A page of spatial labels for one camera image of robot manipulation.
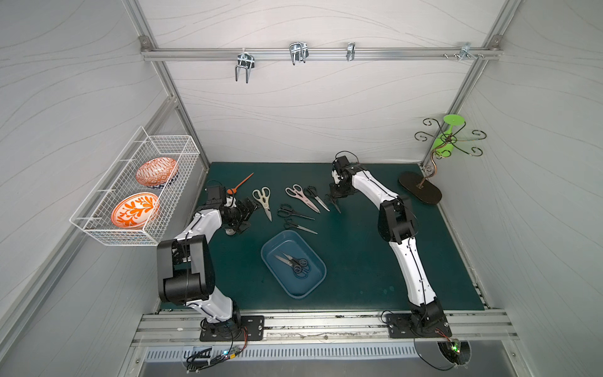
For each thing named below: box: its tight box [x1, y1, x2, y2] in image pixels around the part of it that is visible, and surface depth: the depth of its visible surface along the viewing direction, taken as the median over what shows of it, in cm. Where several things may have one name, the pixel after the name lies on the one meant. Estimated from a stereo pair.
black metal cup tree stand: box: [399, 117, 487, 205], surface depth 107 cm
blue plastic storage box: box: [260, 230, 327, 301], surface depth 88 cm
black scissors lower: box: [283, 218, 318, 235], surface depth 101 cm
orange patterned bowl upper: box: [135, 157, 180, 189], surface depth 73 cm
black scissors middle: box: [277, 203, 316, 221], surface depth 104 cm
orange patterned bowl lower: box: [111, 192, 161, 229], surface depth 64 cm
